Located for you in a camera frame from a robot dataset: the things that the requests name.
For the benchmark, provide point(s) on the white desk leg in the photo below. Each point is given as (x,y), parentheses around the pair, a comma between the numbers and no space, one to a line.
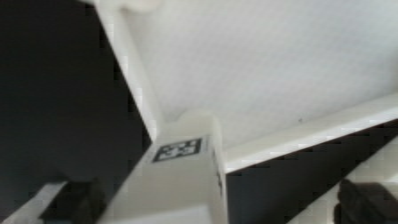
(172,192)

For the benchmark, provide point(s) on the white front fence bar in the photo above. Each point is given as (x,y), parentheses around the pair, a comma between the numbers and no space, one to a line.
(376,170)

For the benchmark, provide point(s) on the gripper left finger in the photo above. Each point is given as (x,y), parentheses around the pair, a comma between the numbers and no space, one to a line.
(26,213)

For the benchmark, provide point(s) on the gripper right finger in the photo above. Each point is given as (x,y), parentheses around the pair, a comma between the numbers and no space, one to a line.
(366,204)

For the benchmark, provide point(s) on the white desk tabletop tray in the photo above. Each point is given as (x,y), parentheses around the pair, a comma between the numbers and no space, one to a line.
(280,63)

